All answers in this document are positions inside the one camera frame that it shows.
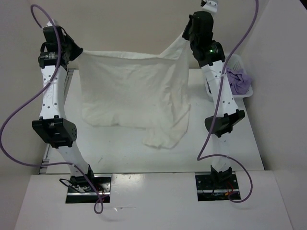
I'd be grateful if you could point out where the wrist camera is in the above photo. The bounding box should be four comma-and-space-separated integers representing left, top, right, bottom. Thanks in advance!
201, 0, 218, 12
46, 20, 59, 27

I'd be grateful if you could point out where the white plastic laundry basket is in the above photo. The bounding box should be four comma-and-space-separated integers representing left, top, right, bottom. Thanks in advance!
227, 54, 253, 98

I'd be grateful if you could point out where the purple t shirt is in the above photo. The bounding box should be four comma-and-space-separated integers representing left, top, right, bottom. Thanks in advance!
226, 68, 252, 95

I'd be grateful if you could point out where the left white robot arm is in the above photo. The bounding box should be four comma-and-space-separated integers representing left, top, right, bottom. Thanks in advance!
32, 24, 96, 192

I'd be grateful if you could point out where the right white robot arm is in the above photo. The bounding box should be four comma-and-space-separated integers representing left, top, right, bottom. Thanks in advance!
182, 11, 245, 188

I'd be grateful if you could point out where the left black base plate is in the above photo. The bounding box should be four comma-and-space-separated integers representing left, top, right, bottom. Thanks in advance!
59, 174, 111, 204

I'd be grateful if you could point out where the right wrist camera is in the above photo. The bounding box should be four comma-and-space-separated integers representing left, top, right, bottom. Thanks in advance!
201, 0, 218, 12

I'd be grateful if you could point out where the white t shirt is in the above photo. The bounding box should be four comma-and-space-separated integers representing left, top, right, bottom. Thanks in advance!
78, 36, 190, 149

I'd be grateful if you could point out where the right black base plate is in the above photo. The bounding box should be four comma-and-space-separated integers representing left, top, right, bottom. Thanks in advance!
195, 173, 241, 202

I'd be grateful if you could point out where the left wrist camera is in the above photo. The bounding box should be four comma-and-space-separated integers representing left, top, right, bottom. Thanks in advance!
46, 20, 59, 27

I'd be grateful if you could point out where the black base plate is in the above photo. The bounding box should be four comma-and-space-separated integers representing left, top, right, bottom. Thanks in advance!
195, 173, 241, 202
59, 174, 111, 204

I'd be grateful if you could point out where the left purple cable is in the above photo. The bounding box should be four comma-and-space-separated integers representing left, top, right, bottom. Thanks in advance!
0, 4, 110, 214

